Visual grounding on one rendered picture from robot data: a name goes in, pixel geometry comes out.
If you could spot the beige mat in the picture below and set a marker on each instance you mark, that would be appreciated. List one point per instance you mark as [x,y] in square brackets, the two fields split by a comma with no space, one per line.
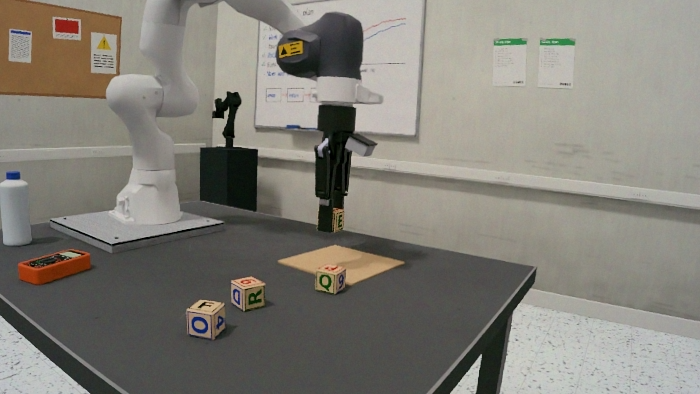
[360,266]

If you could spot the white plastic bottle with blue cap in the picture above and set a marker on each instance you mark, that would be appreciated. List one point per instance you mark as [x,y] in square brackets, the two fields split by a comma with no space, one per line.
[14,201]

